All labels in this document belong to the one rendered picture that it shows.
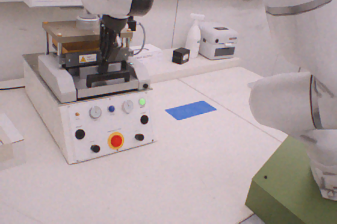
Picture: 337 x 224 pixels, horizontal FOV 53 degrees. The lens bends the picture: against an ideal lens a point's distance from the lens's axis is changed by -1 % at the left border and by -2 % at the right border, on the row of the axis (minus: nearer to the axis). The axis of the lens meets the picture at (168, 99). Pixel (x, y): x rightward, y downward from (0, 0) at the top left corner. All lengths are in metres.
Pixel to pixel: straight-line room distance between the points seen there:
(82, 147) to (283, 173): 0.62
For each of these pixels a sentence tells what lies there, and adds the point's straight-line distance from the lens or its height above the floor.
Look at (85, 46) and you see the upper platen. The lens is 1.23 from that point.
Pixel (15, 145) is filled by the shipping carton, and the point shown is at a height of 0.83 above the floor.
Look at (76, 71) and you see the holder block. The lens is 1.22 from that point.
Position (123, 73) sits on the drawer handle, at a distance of 1.16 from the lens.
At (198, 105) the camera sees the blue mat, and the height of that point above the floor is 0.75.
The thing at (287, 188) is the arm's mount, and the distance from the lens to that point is 0.99.
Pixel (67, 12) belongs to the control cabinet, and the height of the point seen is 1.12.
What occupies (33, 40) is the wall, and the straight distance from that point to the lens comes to 1.72.
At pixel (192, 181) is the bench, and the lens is 1.12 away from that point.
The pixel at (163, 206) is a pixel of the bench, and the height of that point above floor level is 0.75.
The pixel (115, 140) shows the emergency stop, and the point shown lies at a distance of 1.18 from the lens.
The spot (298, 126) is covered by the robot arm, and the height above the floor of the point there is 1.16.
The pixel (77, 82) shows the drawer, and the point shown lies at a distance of 1.16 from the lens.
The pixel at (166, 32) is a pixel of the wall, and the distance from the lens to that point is 2.10.
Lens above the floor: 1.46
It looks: 27 degrees down
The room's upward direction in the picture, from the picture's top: 8 degrees clockwise
